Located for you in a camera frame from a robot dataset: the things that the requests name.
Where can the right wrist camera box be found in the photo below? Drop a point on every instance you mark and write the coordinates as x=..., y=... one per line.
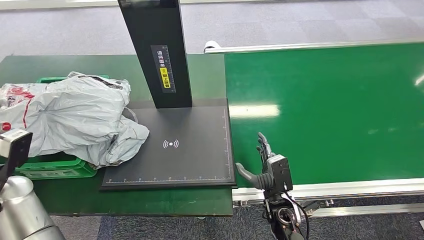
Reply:
x=280, y=170

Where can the grey mailer bag red print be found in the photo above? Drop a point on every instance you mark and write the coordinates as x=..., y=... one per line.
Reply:
x=132, y=136

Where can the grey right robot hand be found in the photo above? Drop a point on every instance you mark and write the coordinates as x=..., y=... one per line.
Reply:
x=263, y=180

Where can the green plastic crate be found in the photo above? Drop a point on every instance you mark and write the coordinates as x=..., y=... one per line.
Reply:
x=56, y=169

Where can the black yellow label sticker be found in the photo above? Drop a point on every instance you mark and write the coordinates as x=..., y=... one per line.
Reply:
x=163, y=69

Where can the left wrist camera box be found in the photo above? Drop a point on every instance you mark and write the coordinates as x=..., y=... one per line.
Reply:
x=15, y=145

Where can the grey mailer bag red line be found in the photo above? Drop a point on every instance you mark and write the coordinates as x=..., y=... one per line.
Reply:
x=73, y=112

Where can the aluminium conveyor frame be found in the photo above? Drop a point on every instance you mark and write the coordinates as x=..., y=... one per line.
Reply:
x=364, y=188

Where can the green conveyor belt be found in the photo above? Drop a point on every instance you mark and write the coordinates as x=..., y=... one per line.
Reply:
x=331, y=99

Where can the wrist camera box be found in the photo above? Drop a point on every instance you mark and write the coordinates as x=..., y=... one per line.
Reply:
x=15, y=145
x=280, y=170

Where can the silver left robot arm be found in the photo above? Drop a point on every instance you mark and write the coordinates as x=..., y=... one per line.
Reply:
x=20, y=212

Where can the black inbound scanner machine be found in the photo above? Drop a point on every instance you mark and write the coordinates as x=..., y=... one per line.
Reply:
x=185, y=145

